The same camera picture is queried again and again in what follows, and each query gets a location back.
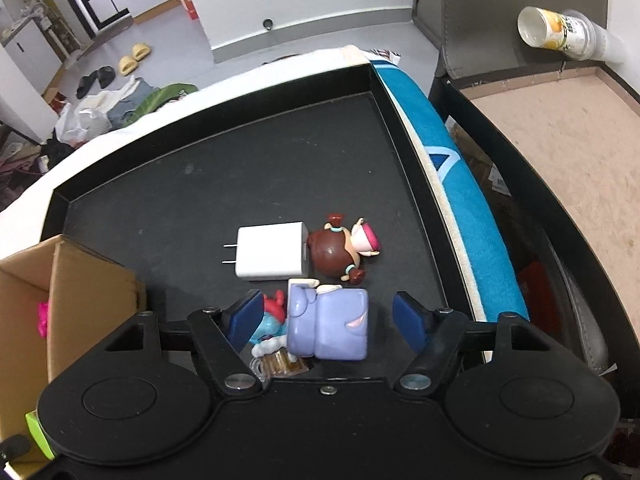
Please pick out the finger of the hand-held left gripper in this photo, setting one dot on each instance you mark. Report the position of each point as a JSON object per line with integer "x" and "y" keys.
{"x": 12, "y": 449}

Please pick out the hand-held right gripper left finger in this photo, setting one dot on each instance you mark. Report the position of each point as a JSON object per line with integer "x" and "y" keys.
{"x": 245, "y": 320}

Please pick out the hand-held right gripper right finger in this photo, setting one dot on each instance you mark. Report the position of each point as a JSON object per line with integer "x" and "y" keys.
{"x": 411, "y": 320}

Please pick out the blue-haired mug figurine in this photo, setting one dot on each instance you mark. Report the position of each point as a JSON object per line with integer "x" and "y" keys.
{"x": 272, "y": 327}

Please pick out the green square tin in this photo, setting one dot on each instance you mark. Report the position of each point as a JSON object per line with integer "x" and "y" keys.
{"x": 37, "y": 435}

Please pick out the white charger plug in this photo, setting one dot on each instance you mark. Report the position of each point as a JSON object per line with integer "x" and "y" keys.
{"x": 270, "y": 252}

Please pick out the lavender block toy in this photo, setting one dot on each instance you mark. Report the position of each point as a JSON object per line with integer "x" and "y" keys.
{"x": 335, "y": 325}

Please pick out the brown-haired girl figurine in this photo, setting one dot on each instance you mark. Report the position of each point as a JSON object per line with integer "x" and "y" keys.
{"x": 332, "y": 250}

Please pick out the pink bear figurine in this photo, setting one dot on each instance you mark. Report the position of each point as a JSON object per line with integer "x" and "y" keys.
{"x": 44, "y": 317}

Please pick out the black tray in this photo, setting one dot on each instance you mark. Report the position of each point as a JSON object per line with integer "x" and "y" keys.
{"x": 250, "y": 160}

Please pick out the brown cardboard box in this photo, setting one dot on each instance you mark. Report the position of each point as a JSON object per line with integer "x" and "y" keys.
{"x": 75, "y": 285}

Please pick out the blue cushion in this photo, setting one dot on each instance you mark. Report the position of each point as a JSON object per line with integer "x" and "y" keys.
{"x": 465, "y": 210}

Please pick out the brown carton with label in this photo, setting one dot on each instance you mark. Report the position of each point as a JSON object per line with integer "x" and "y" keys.
{"x": 480, "y": 160}

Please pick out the white bed sheet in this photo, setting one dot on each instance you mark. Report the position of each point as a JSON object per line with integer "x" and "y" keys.
{"x": 150, "y": 115}

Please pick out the green leaf pillow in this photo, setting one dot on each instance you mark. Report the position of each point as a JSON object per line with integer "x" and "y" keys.
{"x": 170, "y": 95}

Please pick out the blue jeans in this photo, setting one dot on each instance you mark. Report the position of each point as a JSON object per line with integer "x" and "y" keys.
{"x": 135, "y": 102}

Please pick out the black clothes pile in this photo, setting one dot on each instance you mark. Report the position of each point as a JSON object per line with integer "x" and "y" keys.
{"x": 57, "y": 152}

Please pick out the white plastic bag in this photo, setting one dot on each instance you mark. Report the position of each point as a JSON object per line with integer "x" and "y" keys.
{"x": 85, "y": 120}

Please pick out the striped cloth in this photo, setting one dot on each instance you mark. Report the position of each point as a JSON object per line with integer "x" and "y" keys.
{"x": 382, "y": 55}

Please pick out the yellow slipper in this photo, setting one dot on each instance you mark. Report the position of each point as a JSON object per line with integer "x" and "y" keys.
{"x": 141, "y": 51}
{"x": 127, "y": 66}

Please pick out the black slipper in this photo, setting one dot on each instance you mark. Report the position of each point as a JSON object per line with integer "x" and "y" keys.
{"x": 105, "y": 76}
{"x": 86, "y": 86}

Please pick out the metal doorstop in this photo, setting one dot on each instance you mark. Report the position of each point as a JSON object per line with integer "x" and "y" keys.
{"x": 268, "y": 24}

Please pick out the yellow print paper cup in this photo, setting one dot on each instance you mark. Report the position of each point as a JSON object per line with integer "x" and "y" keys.
{"x": 540, "y": 27}

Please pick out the clear plastic cup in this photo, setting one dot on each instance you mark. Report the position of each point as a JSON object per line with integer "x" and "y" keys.
{"x": 597, "y": 40}

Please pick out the white low cabinet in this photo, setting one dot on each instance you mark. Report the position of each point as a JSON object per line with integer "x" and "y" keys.
{"x": 30, "y": 35}

